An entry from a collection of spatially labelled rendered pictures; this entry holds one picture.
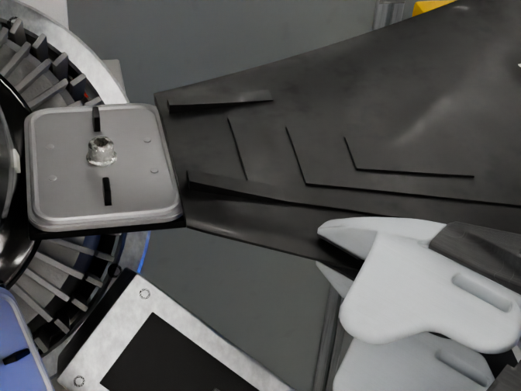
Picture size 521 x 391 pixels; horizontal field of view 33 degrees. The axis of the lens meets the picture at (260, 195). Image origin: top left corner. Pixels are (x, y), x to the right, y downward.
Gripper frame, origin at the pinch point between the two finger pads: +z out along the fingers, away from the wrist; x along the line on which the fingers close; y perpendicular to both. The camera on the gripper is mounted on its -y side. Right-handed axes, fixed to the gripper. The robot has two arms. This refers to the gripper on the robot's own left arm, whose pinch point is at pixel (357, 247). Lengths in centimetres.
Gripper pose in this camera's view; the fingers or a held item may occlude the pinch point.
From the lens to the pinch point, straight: 37.4
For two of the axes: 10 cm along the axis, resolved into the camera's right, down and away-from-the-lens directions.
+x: 0.0, 7.4, 6.7
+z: -7.6, -4.3, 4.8
